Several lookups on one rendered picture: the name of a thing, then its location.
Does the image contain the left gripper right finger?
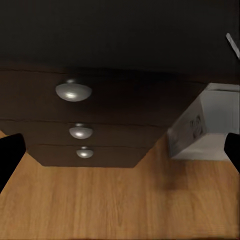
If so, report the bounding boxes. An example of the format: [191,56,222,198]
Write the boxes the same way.
[224,133,240,173]

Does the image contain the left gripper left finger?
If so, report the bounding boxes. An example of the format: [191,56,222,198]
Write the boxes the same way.
[0,133,26,193]

